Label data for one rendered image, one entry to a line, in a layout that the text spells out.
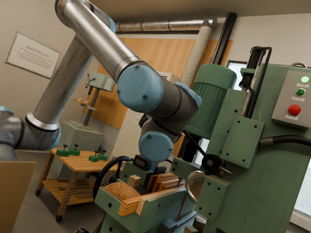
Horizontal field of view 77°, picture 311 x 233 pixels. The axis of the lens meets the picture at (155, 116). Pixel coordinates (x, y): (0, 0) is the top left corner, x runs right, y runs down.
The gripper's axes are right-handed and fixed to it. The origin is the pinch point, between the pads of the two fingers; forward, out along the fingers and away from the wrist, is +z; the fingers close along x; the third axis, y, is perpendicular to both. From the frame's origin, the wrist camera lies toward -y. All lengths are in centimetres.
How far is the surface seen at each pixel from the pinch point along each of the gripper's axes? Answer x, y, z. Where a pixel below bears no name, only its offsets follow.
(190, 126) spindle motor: -6.4, -11.9, -5.5
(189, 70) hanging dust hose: -40, -22, 162
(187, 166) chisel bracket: 8.1, -21.6, -6.8
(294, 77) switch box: -39, -21, -24
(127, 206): 19.8, -2.5, -34.5
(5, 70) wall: 109, 177, 199
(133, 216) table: 23.9, -7.4, -31.1
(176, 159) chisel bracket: 9.5, -17.2, -3.2
